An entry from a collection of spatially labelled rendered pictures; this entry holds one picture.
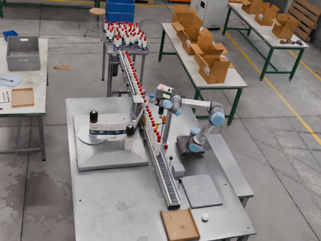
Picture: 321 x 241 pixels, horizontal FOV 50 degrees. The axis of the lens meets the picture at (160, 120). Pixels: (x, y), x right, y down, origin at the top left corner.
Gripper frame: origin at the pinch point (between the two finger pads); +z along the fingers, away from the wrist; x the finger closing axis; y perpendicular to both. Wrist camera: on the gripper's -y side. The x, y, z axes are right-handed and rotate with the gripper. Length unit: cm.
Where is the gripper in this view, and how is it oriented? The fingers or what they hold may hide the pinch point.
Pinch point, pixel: (156, 104)
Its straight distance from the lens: 340.4
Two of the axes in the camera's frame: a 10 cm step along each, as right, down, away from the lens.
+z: -3.0, -1.3, 9.5
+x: -9.5, 0.5, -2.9
